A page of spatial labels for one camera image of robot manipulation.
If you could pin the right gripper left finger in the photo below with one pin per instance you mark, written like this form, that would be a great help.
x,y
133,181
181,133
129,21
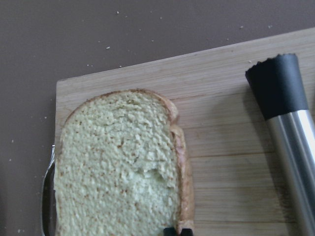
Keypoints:
x,y
169,232

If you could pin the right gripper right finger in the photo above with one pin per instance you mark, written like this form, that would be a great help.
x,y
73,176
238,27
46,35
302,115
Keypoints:
x,y
186,232

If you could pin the bread slice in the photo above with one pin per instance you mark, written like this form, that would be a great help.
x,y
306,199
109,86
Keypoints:
x,y
122,168

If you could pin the wooden cutting board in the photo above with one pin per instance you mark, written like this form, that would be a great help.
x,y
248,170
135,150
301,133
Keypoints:
x,y
239,189

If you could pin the steel muddler black tip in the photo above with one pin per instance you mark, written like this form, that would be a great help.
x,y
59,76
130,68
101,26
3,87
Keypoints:
x,y
278,89

